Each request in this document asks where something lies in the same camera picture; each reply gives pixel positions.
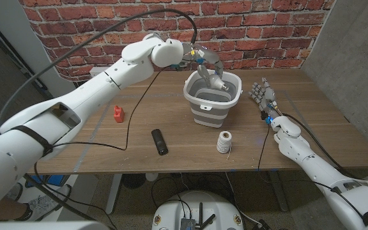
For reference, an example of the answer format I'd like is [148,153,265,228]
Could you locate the blue floor object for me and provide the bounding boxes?
[25,174,66,188]

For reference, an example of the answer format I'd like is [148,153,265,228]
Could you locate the white grey collapsible bucket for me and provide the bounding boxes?
[183,68,243,128]

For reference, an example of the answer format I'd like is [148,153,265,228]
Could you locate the white thread spool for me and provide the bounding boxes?
[216,130,233,160]

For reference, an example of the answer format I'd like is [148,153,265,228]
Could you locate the grey table leg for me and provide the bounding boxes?
[268,171,289,212]

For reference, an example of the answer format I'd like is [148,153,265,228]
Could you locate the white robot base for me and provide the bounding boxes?
[151,190,245,230]

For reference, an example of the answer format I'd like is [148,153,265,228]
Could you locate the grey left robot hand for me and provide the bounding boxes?
[182,43,225,89]

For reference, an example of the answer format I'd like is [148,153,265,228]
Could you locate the white table leg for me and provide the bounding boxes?
[105,174,123,215]

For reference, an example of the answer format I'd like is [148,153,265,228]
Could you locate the grey sneaker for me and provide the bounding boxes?
[6,182,24,201]
[27,185,72,221]

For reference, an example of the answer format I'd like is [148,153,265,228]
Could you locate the thin black cable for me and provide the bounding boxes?
[256,124,271,171]
[27,65,175,230]

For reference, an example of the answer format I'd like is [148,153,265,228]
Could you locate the red brick print backdrop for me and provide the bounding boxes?
[17,0,337,81]

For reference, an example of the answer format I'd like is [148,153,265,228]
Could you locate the white power strip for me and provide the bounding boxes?
[89,66,108,77]

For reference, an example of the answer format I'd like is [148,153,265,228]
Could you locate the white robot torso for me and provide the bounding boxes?
[0,220,110,230]

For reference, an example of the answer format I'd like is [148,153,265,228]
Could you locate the thick black cable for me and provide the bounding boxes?
[0,8,198,224]
[279,112,364,180]

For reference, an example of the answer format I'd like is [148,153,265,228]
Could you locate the person's leg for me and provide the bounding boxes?
[0,197,28,222]

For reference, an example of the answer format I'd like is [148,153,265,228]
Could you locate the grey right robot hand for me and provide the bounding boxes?
[248,77,278,113]

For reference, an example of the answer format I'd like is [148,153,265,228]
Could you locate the small red plastic block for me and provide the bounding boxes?
[113,105,125,124]

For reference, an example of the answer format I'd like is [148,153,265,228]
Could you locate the white light bulb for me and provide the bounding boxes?
[208,73,229,91]

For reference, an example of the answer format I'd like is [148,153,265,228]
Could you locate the grey electronics box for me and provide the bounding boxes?
[180,218,196,230]

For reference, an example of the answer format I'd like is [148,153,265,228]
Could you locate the grey tape strip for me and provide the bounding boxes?
[72,103,110,173]

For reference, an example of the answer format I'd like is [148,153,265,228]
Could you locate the black cylinder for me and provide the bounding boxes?
[151,128,169,157]

